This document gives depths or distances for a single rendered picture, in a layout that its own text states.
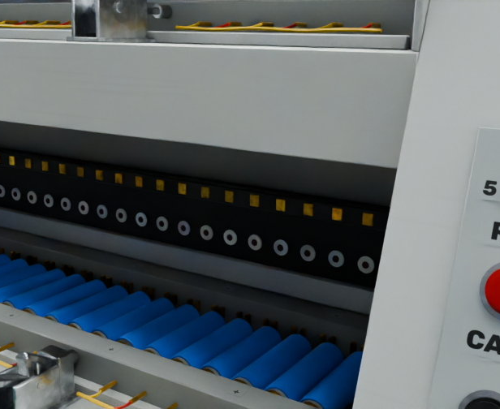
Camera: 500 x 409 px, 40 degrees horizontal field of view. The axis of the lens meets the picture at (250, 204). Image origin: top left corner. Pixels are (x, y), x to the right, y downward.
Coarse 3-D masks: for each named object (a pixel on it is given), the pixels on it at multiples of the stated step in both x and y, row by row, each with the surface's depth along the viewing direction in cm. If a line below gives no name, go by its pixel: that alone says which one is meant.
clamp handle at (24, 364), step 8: (16, 360) 35; (24, 360) 34; (24, 368) 35; (32, 368) 35; (0, 376) 34; (8, 376) 34; (16, 376) 34; (24, 376) 35; (0, 384) 33; (8, 384) 33; (16, 384) 34
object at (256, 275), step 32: (0, 224) 61; (32, 224) 58; (64, 224) 56; (128, 256) 53; (160, 256) 51; (192, 256) 49; (224, 256) 48; (288, 288) 46; (320, 288) 44; (352, 288) 43
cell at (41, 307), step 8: (96, 280) 49; (72, 288) 47; (80, 288) 47; (88, 288) 48; (96, 288) 48; (104, 288) 49; (56, 296) 46; (64, 296) 46; (72, 296) 46; (80, 296) 47; (32, 304) 44; (40, 304) 44; (48, 304) 45; (56, 304) 45; (64, 304) 46; (32, 312) 44; (40, 312) 44; (48, 312) 44
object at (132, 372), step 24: (0, 312) 42; (24, 312) 42; (0, 336) 41; (24, 336) 40; (48, 336) 39; (72, 336) 39; (96, 336) 39; (96, 360) 37; (120, 360) 36; (144, 360) 36; (168, 360) 36; (120, 384) 36; (144, 384) 35; (168, 384) 34; (192, 384) 34; (216, 384) 34; (240, 384) 34; (120, 408) 34; (168, 408) 34; (192, 408) 34; (216, 408) 33; (240, 408) 32; (264, 408) 32; (288, 408) 32; (312, 408) 32
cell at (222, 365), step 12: (252, 336) 40; (264, 336) 40; (276, 336) 41; (240, 348) 39; (252, 348) 39; (264, 348) 40; (216, 360) 37; (228, 360) 37; (240, 360) 38; (252, 360) 39; (216, 372) 36; (228, 372) 37
